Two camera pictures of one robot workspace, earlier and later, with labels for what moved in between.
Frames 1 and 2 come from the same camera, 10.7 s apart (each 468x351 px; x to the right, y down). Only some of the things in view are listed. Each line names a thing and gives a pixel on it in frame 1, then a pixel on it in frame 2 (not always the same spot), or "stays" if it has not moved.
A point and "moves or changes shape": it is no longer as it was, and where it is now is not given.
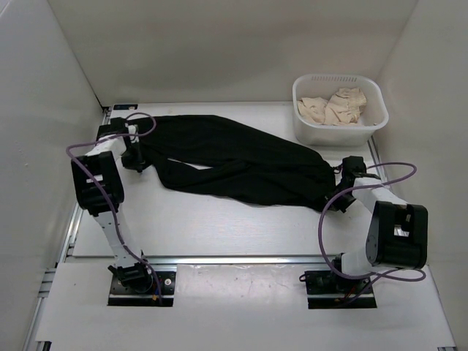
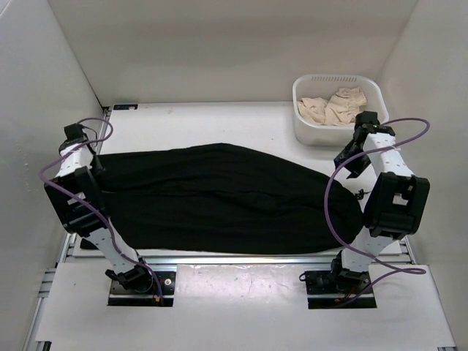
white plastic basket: [337, 110] stays
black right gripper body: [339, 199] -> [356, 164]
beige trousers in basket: [343, 108] stays
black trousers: [246, 164] moves or changes shape
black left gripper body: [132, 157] -> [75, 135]
